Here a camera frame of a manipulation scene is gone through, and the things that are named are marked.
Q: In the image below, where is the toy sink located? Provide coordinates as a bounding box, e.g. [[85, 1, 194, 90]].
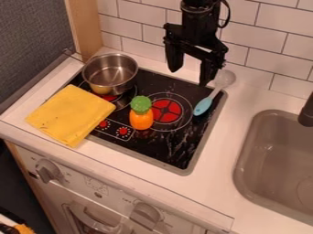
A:
[[232, 109, 313, 227]]

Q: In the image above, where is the blue spoon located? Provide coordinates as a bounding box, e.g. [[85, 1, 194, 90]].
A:
[[191, 69, 238, 117]]

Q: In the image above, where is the silver pot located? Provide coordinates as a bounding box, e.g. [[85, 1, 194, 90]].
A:
[[81, 52, 141, 96]]

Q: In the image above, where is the orange toy carrot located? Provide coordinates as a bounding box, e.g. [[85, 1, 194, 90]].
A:
[[128, 95, 156, 132]]

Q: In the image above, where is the yellow cloth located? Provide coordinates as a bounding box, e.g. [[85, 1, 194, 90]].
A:
[[24, 83, 118, 149]]

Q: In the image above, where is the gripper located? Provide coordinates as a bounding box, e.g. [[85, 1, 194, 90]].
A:
[[162, 23, 231, 88]]

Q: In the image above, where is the toy stove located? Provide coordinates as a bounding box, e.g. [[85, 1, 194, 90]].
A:
[[66, 67, 229, 176]]

